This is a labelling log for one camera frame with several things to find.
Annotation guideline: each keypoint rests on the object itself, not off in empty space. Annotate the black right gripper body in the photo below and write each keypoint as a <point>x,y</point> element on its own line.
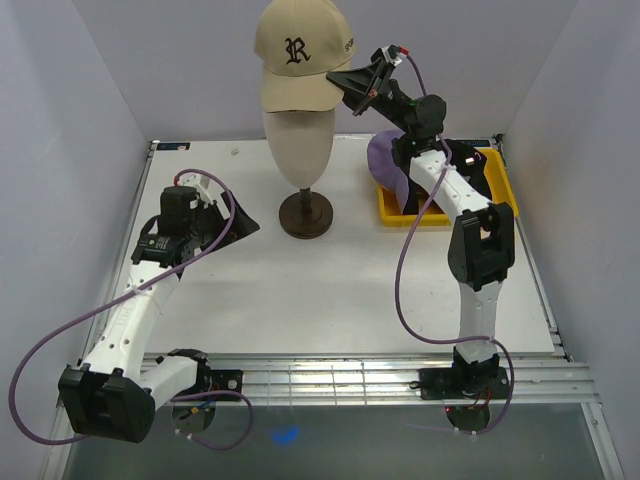
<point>390,103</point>

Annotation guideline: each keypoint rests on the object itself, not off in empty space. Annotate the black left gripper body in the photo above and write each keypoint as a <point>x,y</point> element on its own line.
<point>207,226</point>

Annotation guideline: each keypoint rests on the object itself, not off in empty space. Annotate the beige baseball cap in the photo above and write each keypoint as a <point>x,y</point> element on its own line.
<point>298,43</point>

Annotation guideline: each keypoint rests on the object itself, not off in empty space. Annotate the black baseball cap gold logo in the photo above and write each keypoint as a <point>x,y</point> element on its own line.
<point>470,164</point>

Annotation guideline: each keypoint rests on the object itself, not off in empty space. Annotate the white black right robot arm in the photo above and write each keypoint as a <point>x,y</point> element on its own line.
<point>482,245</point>

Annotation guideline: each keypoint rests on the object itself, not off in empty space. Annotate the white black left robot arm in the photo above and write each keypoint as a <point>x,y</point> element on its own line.
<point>110,395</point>

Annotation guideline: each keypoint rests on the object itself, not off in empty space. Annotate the purple baseball cap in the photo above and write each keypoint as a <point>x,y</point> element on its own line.
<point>382,167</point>

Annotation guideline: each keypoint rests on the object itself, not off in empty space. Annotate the beige mannequin head on stand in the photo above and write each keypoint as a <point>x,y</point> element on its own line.
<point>301,143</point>

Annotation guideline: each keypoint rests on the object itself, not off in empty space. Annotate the red and black baseball cap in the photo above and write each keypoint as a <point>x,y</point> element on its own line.
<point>410,198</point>

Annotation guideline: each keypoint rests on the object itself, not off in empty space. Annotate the yellow plastic bin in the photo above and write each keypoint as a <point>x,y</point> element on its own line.
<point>495,174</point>

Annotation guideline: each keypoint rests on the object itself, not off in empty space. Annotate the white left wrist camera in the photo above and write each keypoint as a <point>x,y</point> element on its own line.
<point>199,182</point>

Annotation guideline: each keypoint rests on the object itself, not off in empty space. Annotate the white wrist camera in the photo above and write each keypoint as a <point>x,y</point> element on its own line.
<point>199,182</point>
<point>394,55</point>

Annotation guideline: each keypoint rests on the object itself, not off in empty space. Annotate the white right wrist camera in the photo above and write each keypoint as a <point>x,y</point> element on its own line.
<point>394,55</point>

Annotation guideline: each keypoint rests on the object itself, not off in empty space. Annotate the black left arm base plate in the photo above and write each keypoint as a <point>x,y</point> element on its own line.
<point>226,380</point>

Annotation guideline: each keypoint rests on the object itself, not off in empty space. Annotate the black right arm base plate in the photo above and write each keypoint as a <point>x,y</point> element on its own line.
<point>440,384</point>

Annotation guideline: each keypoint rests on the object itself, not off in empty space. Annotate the aluminium mounting rail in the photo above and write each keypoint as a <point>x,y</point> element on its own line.
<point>292,381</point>

